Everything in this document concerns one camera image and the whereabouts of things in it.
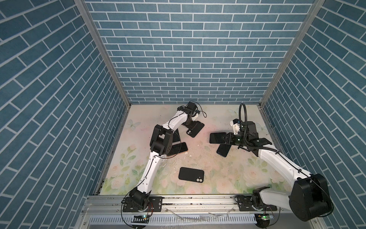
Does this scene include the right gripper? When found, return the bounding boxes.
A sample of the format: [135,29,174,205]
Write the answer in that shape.
[222,131,248,147]

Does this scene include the black phone case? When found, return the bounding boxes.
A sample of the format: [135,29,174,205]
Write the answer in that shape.
[186,121,205,138]
[178,167,205,183]

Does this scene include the light blue phone case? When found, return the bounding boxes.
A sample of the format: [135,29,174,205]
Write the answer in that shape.
[173,129,181,144]

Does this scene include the purple-edged black phone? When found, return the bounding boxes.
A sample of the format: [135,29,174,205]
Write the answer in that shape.
[168,142,189,156]

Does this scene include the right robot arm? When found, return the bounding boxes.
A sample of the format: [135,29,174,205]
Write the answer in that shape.
[210,119,334,221]

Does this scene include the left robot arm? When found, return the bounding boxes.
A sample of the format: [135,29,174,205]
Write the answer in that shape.
[126,101,207,211]

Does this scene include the blue-edged black phone right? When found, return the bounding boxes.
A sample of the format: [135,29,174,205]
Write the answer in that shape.
[216,144,231,157]

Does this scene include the left camera black cable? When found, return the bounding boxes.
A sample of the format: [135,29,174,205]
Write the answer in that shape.
[193,101,208,118]

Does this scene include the camera black cable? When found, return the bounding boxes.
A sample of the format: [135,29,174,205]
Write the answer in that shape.
[193,101,208,118]
[238,102,249,138]

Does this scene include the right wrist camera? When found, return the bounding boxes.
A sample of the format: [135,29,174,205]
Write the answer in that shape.
[230,119,242,135]

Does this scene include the right camera black cable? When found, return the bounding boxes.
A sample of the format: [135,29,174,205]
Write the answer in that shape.
[238,102,249,138]

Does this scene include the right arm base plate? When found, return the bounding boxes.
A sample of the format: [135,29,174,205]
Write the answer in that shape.
[234,194,277,211]

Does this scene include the white slotted cable duct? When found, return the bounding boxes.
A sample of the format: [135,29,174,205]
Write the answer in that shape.
[89,214,257,226]

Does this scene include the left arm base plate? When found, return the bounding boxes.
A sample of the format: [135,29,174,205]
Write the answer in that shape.
[121,196,163,212]

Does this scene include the aluminium front rail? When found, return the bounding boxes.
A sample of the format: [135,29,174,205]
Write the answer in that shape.
[81,194,318,215]

